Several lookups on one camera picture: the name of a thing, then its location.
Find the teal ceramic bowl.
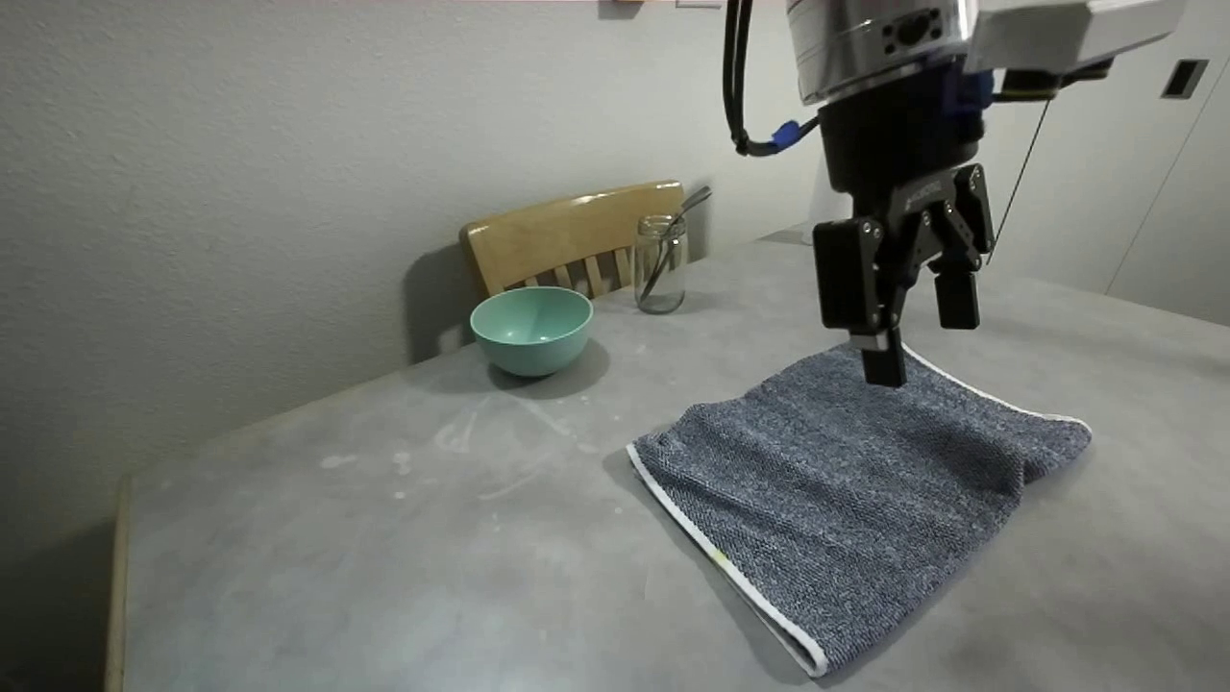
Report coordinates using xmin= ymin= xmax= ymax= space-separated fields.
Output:
xmin=466 ymin=285 xmax=598 ymax=381

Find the clear glass jar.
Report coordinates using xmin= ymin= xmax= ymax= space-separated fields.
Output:
xmin=632 ymin=211 xmax=691 ymax=321

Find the blue-grey towel white trim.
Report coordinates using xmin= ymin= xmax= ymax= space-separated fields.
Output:
xmin=623 ymin=340 xmax=1096 ymax=682

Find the wooden chair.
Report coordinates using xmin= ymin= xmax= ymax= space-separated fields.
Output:
xmin=458 ymin=176 xmax=686 ymax=308

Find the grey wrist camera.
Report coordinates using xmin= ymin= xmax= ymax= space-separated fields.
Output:
xmin=968 ymin=0 xmax=1192 ymax=104

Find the metal utensil in jar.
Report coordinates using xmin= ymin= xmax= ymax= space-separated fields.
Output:
xmin=639 ymin=184 xmax=716 ymax=304

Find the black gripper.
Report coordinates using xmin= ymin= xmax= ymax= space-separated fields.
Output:
xmin=811 ymin=67 xmax=1000 ymax=391

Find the black recessed cabinet handle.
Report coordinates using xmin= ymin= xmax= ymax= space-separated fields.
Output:
xmin=1160 ymin=57 xmax=1212 ymax=104

